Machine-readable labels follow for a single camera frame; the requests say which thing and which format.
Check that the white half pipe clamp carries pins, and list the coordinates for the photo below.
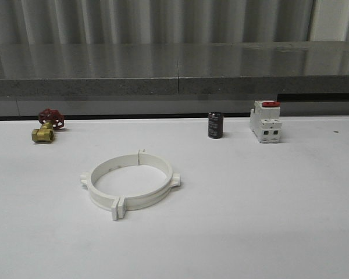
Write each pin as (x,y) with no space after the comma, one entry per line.
(112,182)
(147,180)

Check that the brass valve red handwheel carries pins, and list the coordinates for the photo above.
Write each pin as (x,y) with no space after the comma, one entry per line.
(50,120)

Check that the white circuit breaker red switch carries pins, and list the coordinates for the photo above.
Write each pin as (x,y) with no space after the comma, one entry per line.
(264,121)

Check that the grey stone counter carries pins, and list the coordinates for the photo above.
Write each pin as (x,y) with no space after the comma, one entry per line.
(170,80)

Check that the black cylindrical capacitor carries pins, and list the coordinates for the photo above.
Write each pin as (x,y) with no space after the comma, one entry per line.
(215,125)

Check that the white pleated curtain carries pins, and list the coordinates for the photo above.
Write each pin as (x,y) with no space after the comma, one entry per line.
(167,22)

